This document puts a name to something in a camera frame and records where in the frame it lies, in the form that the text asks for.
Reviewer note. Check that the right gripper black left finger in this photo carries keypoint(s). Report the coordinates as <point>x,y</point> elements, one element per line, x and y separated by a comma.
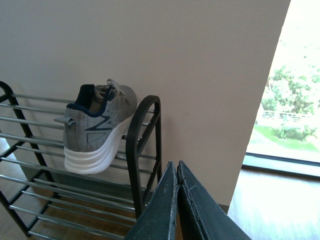
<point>158,220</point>

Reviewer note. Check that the black metal shoe rack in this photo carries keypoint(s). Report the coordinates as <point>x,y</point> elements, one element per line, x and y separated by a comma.
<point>49,203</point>

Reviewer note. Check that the right side window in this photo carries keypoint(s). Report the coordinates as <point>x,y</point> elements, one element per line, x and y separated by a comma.
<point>286,133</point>

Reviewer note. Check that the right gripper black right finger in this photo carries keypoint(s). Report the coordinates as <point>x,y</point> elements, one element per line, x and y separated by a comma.
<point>201,218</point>

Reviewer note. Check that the grey knit sneaker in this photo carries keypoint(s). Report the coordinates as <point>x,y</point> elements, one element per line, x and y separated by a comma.
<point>94,125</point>

